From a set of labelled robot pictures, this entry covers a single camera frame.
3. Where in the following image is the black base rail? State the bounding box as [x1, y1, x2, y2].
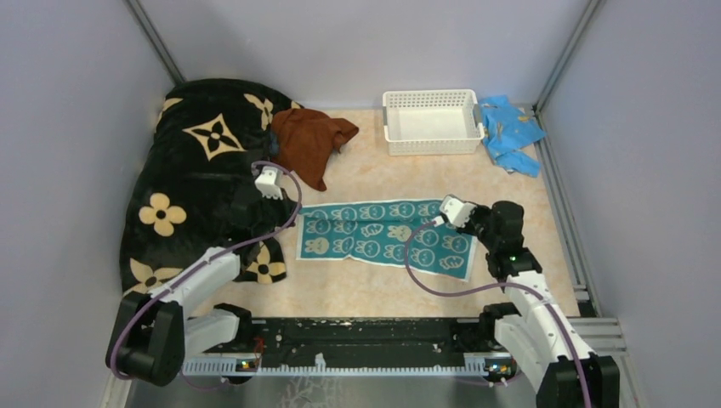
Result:
[208, 317, 502, 369]

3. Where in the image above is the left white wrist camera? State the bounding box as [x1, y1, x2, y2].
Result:
[254, 166, 284, 200]

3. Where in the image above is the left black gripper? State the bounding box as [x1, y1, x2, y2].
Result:
[253, 186, 301, 240]

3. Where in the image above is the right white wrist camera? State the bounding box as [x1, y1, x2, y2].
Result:
[440, 195, 478, 229]

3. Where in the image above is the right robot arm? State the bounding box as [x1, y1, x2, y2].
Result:
[451, 201, 621, 407]

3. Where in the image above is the white plastic basket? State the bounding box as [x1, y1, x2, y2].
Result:
[382, 89, 485, 156]

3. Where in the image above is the black blanket with tan flowers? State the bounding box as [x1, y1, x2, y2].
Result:
[134, 78, 295, 284]

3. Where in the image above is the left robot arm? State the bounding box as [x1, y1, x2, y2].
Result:
[105, 179, 300, 386]

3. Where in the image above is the teal rabbit pattern towel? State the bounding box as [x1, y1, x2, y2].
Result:
[297, 199, 477, 281]

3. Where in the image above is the light blue cloth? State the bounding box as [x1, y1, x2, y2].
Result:
[480, 95, 547, 178]

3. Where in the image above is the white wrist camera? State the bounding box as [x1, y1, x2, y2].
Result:
[254, 166, 284, 200]
[440, 195, 478, 229]

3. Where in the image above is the brown towel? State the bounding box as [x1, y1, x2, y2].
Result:
[271, 108, 359, 191]

